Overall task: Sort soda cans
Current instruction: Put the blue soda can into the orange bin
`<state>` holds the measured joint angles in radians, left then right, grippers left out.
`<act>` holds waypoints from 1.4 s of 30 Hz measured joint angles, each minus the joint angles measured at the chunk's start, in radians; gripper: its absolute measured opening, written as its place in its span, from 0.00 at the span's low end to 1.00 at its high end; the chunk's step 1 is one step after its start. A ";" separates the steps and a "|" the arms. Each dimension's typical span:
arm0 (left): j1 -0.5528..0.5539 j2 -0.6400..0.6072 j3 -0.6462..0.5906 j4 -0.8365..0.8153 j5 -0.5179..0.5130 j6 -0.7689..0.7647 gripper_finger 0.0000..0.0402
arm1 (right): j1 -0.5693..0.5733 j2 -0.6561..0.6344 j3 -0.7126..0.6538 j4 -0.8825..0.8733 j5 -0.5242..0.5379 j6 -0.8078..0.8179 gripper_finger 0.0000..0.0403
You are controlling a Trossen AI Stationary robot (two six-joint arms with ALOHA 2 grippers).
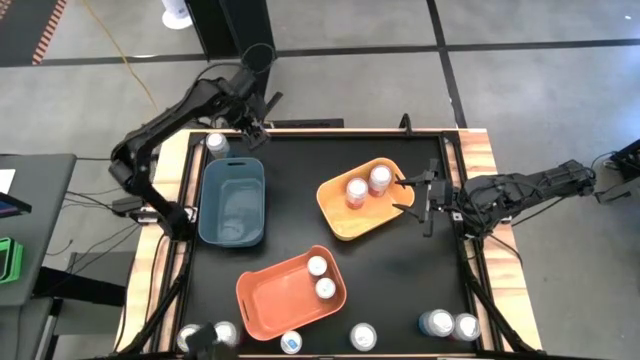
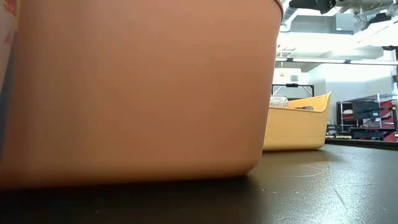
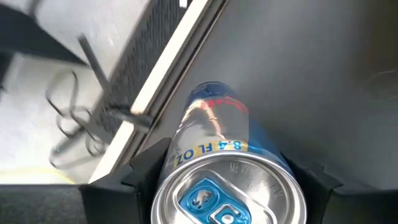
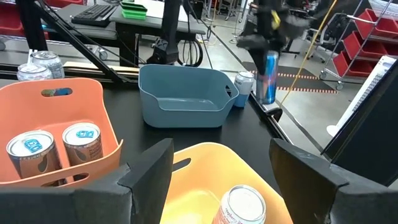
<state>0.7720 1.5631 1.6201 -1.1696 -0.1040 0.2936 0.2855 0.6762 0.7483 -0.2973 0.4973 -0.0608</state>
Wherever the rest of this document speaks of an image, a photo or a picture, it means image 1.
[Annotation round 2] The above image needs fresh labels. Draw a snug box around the dark tablet device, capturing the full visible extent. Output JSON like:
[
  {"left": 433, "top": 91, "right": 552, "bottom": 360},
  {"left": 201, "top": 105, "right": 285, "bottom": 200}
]
[{"left": 0, "top": 191, "right": 34, "bottom": 220}]

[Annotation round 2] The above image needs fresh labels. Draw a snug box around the blue and white soda can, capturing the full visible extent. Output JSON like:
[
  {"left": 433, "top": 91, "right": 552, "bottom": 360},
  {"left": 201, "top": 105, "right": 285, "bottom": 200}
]
[
  {"left": 349, "top": 322, "right": 378, "bottom": 353},
  {"left": 176, "top": 323, "right": 201, "bottom": 354},
  {"left": 205, "top": 131, "right": 231, "bottom": 160},
  {"left": 418, "top": 308, "right": 456, "bottom": 339}
]

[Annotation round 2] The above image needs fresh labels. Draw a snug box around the blue plastic bin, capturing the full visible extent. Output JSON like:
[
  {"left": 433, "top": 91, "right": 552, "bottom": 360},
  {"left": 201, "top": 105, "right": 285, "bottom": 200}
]
[{"left": 197, "top": 156, "right": 267, "bottom": 249}]

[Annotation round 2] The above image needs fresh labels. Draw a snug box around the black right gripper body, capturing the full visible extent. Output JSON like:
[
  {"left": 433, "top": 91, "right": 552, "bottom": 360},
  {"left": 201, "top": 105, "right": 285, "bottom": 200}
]
[{"left": 422, "top": 158, "right": 459, "bottom": 239}]

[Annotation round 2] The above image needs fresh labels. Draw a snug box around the grey side table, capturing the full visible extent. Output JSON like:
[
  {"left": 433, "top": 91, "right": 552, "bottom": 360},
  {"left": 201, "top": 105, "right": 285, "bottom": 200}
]
[
  {"left": 0, "top": 297, "right": 56, "bottom": 360},
  {"left": 0, "top": 152, "right": 79, "bottom": 307}
]

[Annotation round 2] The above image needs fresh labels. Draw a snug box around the black aluminium table frame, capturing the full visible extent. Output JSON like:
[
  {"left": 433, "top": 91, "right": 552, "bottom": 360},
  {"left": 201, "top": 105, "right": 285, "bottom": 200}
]
[{"left": 114, "top": 127, "right": 544, "bottom": 360}]

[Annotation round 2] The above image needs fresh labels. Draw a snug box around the black equipment stand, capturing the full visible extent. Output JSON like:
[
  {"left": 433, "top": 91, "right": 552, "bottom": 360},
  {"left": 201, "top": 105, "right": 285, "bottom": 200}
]
[{"left": 589, "top": 138, "right": 640, "bottom": 205}]

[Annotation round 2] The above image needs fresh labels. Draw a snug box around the yellow plastic bin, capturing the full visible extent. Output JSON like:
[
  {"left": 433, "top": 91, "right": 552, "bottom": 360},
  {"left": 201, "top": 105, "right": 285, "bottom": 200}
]
[{"left": 315, "top": 156, "right": 417, "bottom": 242}]

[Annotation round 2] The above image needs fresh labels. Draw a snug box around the yellow floor cable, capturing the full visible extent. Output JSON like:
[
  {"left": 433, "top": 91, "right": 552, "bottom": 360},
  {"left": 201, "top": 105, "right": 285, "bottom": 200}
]
[{"left": 81, "top": 0, "right": 161, "bottom": 114}]

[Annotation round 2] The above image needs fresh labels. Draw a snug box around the blue silver energy drink can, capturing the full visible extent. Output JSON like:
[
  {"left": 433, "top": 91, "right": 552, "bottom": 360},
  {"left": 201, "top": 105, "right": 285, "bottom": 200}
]
[
  {"left": 314, "top": 276, "right": 338, "bottom": 301},
  {"left": 279, "top": 329, "right": 304, "bottom": 356},
  {"left": 306, "top": 254, "right": 329, "bottom": 278}
]

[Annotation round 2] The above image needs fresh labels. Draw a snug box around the black mat with orange stripes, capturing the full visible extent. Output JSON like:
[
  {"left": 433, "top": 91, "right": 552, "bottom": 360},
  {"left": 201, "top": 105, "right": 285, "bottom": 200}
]
[{"left": 0, "top": 0, "right": 69, "bottom": 67}]

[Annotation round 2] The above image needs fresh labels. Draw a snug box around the black floor beam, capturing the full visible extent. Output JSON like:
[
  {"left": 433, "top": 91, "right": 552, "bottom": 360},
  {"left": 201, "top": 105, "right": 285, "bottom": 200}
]
[{"left": 33, "top": 266, "right": 127, "bottom": 307}]

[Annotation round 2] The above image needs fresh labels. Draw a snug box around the orange plastic bin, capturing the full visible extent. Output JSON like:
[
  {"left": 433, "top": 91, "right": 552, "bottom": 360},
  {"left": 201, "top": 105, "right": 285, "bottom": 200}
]
[{"left": 235, "top": 244, "right": 348, "bottom": 342}]

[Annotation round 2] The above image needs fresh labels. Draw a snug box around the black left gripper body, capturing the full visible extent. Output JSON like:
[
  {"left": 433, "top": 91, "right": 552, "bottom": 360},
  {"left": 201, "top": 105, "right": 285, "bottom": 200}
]
[{"left": 227, "top": 67, "right": 271, "bottom": 132}]

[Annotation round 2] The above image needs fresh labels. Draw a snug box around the white round pedestal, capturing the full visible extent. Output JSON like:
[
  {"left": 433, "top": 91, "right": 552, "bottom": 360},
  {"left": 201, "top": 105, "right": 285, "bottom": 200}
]
[{"left": 160, "top": 0, "right": 194, "bottom": 30}]

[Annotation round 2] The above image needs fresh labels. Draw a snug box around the black standing cabinet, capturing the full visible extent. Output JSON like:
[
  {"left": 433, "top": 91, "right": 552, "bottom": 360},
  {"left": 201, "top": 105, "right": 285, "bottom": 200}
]
[{"left": 184, "top": 0, "right": 285, "bottom": 124}]

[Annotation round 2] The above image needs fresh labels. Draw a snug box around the green plastic tray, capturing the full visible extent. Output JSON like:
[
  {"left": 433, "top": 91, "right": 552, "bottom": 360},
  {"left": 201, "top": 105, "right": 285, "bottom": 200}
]
[{"left": 0, "top": 237, "right": 25, "bottom": 285}]

